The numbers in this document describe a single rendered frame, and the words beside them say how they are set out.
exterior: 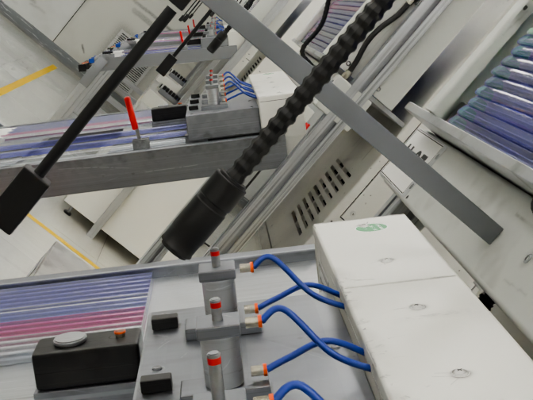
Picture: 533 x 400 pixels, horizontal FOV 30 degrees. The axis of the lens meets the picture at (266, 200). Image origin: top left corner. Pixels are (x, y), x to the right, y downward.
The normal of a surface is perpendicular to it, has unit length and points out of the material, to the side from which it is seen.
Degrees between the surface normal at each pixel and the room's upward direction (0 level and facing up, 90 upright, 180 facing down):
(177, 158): 90
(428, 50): 90
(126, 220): 90
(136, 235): 90
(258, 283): 46
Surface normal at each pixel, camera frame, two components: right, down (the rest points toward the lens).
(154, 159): 0.05, 0.20
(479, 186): -0.76, -0.62
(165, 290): -0.11, -0.97
